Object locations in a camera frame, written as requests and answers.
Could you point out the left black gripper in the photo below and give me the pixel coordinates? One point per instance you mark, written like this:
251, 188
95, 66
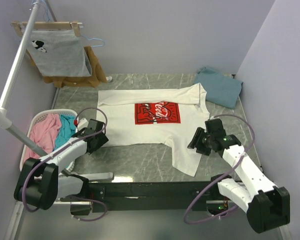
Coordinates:
102, 140

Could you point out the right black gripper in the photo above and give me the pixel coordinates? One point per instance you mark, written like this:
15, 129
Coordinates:
195, 142

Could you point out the white coca-cola t-shirt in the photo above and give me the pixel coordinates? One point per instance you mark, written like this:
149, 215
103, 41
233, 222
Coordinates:
156, 116

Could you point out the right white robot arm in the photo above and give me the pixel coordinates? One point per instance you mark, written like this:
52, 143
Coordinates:
266, 205

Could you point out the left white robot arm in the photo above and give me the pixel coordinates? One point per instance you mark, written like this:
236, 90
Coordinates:
39, 185

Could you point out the teal garment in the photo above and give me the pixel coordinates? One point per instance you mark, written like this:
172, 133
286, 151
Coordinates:
66, 131

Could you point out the folded blue t-shirt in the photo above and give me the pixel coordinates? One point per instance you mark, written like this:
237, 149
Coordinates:
220, 89

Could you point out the pink garment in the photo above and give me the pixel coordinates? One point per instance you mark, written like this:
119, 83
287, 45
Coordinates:
45, 132

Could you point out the white laundry basket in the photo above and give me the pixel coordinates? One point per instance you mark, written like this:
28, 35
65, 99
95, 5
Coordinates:
42, 115

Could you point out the brown garment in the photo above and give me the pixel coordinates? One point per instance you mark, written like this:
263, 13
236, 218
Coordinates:
97, 76

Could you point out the black base beam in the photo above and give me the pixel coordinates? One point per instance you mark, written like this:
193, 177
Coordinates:
137, 196

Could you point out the grey panda t-shirt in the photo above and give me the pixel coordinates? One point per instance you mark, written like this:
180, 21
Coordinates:
59, 53

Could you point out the white clothes rack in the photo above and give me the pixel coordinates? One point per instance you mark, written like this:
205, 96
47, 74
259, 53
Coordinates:
6, 123

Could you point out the wooden clip hanger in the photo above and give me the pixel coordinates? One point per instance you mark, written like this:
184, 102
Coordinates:
20, 27

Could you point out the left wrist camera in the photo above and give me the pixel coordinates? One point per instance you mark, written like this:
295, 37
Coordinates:
81, 123

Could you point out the aluminium rail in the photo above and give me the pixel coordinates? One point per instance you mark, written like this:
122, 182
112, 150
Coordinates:
57, 203

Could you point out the blue wire hanger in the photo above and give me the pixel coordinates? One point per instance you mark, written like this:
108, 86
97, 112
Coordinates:
49, 16

